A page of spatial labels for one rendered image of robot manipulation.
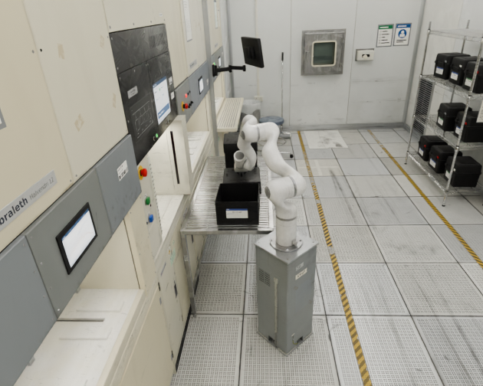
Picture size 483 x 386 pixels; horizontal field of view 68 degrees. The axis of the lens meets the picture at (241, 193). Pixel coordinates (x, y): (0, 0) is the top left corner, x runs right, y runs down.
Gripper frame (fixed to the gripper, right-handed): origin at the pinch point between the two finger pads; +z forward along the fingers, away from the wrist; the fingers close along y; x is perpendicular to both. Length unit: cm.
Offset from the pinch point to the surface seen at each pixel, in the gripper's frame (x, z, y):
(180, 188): 20, -24, 42
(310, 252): 70, -47, -40
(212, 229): 52, -34, 18
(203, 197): 20.8, -2.9, 28.9
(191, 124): -85, 77, 54
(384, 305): 101, 24, -103
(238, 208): 40, -40, 1
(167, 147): -2, -45, 47
